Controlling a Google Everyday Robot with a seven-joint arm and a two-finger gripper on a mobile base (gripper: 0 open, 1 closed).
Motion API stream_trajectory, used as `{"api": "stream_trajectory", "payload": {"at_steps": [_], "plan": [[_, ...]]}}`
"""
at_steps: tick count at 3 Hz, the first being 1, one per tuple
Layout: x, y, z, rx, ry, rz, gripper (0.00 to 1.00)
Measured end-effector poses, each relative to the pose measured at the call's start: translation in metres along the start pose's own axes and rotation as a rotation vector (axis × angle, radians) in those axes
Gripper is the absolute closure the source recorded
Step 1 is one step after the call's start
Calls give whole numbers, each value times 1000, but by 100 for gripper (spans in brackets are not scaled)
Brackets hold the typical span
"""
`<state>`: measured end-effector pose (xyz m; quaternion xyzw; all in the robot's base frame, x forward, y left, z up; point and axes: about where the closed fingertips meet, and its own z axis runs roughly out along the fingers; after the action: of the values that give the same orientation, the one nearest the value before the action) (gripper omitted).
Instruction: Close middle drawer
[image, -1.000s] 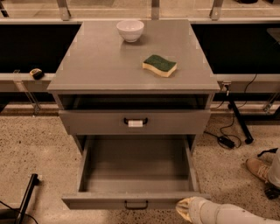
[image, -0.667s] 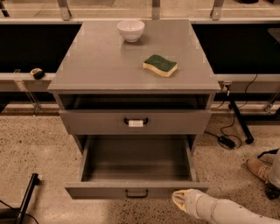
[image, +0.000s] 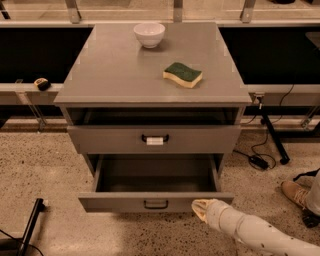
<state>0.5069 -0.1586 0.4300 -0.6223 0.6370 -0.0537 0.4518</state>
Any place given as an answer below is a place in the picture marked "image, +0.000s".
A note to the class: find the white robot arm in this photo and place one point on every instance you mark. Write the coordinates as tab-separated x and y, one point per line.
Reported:
251	230

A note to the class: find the white ceramic bowl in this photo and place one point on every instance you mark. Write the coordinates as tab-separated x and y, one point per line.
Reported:
149	35

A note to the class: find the green yellow sponge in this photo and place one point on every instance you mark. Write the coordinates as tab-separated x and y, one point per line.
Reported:
182	75

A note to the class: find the black stand leg left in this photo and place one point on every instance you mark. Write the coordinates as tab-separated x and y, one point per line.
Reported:
37	209

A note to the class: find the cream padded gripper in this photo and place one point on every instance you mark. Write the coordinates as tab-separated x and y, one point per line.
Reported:
217	212

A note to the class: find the black stand leg right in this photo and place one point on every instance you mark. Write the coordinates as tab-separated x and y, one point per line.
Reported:
275	136

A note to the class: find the grey drawer cabinet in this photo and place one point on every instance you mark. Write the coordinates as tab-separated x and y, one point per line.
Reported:
118	82

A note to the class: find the small black yellow device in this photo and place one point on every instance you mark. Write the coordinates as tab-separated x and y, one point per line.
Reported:
42	84

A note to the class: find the grey drawer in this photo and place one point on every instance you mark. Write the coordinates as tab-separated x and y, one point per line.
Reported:
153	183
154	139

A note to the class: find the black stand leg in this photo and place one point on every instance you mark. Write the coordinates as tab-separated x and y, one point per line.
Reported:
37	209
275	136

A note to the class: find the tan work boot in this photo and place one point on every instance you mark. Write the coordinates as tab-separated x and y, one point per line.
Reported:
295	193

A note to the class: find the black power adapter with cable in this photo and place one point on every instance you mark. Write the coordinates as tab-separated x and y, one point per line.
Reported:
262	161

